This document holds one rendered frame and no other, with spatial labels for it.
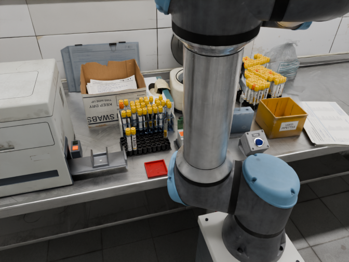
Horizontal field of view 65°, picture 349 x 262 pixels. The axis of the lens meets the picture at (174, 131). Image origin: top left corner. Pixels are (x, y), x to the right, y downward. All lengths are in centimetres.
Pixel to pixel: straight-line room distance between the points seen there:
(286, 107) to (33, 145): 93
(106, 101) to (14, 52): 50
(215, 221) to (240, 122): 43
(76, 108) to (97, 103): 21
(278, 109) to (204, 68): 85
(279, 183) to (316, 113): 78
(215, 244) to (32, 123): 54
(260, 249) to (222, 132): 31
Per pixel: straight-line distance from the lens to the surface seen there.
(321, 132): 120
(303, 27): 74
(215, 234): 74
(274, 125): 106
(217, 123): 44
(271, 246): 68
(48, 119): 75
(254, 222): 62
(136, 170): 91
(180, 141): 92
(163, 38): 137
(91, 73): 131
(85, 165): 90
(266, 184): 55
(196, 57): 37
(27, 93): 77
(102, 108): 108
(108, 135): 106
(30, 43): 136
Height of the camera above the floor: 152
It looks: 37 degrees down
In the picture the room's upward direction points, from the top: 1 degrees clockwise
